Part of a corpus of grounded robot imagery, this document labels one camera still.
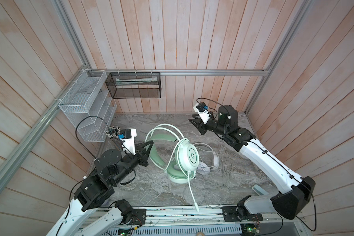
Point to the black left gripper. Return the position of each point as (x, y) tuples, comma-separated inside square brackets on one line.
[(143, 153)]

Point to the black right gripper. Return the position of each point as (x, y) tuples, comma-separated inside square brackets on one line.
[(201, 127)]

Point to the mint green headphones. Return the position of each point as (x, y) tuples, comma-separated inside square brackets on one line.
[(184, 160)]

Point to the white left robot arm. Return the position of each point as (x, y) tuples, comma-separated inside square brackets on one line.
[(91, 193)]

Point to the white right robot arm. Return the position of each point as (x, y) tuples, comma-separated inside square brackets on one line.
[(294, 191)]

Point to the white headphones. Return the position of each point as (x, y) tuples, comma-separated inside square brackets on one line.
[(210, 161)]

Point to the clear cup of pencils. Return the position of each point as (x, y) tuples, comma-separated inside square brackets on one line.
[(113, 133)]

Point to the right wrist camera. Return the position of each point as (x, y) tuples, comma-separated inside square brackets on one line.
[(202, 109)]

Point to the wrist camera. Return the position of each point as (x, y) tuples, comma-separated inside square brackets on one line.
[(127, 137), (202, 109)]

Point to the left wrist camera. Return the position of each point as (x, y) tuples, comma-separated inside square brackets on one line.
[(127, 137)]

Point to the aluminium wall rail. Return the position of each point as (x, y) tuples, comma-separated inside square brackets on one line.
[(193, 72), (11, 165)]

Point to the white wire mesh shelf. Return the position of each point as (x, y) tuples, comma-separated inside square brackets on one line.
[(88, 106)]

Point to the black wire mesh basket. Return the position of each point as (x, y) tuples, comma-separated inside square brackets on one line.
[(127, 85)]

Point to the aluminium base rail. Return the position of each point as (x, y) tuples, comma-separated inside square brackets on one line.
[(181, 221)]

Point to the aluminium left wall rail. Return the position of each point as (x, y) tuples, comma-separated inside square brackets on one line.
[(11, 165)]

